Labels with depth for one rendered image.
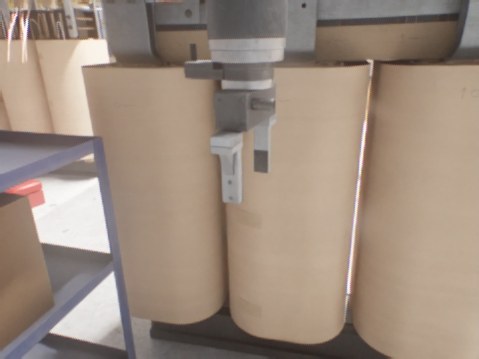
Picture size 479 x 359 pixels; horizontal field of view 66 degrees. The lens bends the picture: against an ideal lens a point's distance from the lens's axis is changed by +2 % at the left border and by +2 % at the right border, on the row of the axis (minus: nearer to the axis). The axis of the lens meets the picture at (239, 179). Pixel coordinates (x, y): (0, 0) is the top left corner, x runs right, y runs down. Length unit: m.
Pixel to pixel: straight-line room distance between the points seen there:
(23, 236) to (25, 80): 2.65
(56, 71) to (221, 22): 2.86
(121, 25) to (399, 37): 0.73
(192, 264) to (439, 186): 0.77
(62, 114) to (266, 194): 2.53
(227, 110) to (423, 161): 0.65
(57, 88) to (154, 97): 2.30
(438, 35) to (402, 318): 0.79
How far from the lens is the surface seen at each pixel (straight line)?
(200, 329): 1.59
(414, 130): 1.02
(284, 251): 1.13
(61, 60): 3.28
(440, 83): 1.00
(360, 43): 1.09
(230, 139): 0.45
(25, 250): 1.00
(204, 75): 0.53
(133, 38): 1.12
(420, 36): 1.11
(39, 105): 3.57
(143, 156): 1.13
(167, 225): 1.19
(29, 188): 3.08
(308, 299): 1.22
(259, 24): 0.49
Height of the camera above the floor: 1.15
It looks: 21 degrees down
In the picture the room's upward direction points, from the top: 1 degrees counter-clockwise
